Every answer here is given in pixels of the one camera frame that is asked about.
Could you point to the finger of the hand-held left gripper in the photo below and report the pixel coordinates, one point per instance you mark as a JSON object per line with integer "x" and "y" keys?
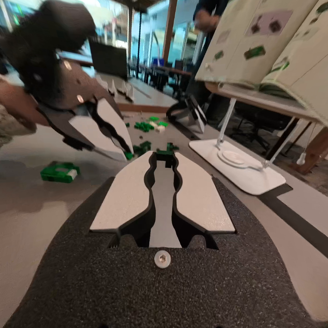
{"x": 94, "y": 133}
{"x": 112, "y": 117}

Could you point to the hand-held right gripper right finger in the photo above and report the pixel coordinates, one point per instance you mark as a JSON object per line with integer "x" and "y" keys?
{"x": 202, "y": 199}

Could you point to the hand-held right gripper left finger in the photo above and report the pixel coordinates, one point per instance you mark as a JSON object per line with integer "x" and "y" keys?
{"x": 123, "y": 197}

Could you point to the bright green lego piece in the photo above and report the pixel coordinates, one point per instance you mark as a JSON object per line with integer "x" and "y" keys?
{"x": 129, "y": 155}

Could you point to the dark green lego assembly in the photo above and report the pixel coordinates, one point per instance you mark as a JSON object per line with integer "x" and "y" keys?
{"x": 166, "y": 153}

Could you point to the person's left forearm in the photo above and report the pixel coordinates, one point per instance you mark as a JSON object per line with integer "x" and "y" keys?
{"x": 10, "y": 128}

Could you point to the white lego brick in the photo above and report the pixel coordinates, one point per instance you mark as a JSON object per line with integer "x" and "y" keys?
{"x": 160, "y": 127}

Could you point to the green white tiled lego block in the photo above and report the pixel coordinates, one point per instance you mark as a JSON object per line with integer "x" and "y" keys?
{"x": 59, "y": 173}

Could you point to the person's left hand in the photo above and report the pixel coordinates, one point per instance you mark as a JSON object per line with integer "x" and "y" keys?
{"x": 18, "y": 102}

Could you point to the pile of bright green pieces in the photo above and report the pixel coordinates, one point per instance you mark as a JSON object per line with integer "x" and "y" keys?
{"x": 146, "y": 125}

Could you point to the grey wood-edged table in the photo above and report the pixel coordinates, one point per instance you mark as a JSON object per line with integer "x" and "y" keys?
{"x": 143, "y": 98}

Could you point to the brown office desk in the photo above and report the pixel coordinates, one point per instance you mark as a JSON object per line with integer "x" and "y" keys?
{"x": 169, "y": 71}
{"x": 271, "y": 102}

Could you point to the black tripod stand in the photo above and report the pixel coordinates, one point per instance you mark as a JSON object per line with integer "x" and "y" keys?
{"x": 139, "y": 46}

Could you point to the open instruction booklet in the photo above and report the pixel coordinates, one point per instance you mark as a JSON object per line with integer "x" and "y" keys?
{"x": 256, "y": 43}

